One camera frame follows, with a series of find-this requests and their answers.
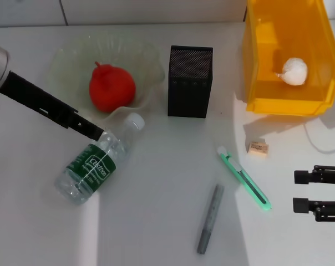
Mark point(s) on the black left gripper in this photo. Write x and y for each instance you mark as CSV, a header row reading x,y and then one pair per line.
x,y
31,92

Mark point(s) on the clear green-label water bottle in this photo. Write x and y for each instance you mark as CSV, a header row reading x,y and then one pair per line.
x,y
95,166

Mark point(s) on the beige eraser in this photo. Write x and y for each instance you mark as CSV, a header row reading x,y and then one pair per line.
x,y
257,149

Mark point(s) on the green utility knife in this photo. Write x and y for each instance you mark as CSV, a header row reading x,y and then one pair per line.
x,y
239,171

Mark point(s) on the white paper ball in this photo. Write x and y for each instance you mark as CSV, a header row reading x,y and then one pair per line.
x,y
293,70

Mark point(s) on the green glass fruit bowl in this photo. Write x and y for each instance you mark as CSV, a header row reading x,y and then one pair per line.
x,y
145,69

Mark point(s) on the grey marker pen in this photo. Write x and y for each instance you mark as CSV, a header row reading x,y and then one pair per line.
x,y
212,213

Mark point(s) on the black mesh pen holder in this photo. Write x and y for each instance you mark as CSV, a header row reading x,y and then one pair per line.
x,y
189,91

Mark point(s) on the yellow plastic bin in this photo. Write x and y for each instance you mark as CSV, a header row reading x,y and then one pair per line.
x,y
292,102

